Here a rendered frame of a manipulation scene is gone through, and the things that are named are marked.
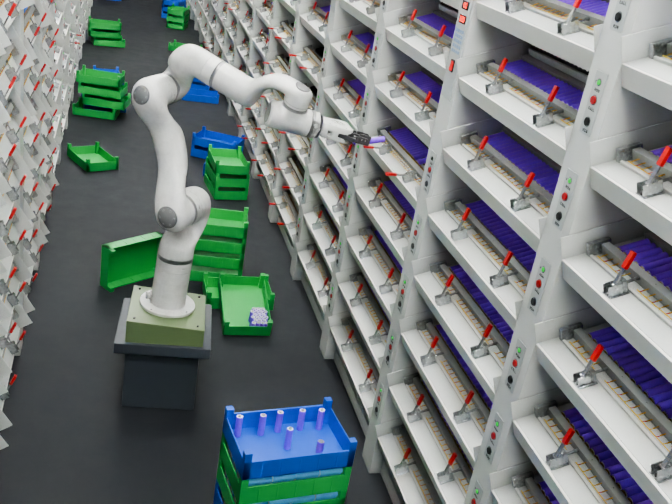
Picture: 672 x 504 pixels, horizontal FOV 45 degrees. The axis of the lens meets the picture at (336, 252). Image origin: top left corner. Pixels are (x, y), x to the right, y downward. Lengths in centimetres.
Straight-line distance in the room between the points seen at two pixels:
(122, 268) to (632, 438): 267
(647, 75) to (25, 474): 207
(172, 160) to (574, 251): 141
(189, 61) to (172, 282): 74
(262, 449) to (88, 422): 89
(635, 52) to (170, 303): 178
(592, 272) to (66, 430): 185
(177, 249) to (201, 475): 73
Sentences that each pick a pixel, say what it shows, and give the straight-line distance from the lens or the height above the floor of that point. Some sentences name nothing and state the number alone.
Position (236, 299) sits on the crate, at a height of 6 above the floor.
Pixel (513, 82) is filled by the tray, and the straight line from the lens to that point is 209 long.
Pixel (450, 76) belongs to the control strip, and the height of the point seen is 134.
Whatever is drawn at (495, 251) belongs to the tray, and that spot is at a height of 98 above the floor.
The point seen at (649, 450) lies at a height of 96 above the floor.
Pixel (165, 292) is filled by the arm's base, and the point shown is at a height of 43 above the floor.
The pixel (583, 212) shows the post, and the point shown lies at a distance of 167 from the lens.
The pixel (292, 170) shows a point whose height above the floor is 37.
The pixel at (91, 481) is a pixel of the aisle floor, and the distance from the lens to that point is 267.
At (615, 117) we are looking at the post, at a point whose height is 145.
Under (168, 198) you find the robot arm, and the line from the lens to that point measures 263.
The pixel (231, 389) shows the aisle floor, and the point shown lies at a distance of 309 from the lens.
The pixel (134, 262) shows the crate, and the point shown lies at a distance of 378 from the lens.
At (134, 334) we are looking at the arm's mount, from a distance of 277.
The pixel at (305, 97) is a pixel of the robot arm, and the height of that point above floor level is 119.
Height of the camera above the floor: 175
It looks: 24 degrees down
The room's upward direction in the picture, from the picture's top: 10 degrees clockwise
